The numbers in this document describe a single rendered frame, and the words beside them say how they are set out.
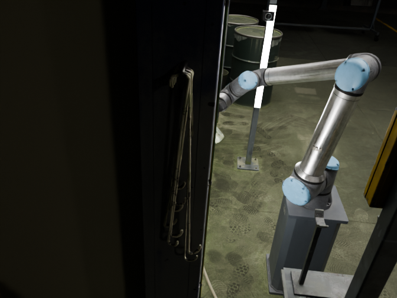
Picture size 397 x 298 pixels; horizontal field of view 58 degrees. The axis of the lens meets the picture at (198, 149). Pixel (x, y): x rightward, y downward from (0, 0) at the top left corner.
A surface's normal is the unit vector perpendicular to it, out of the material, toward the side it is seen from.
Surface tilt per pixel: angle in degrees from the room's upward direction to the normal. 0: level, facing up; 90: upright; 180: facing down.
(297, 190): 95
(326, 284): 0
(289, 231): 90
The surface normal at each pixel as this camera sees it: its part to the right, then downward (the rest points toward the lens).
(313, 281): 0.06, -0.85
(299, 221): -0.10, 0.52
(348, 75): -0.68, 0.23
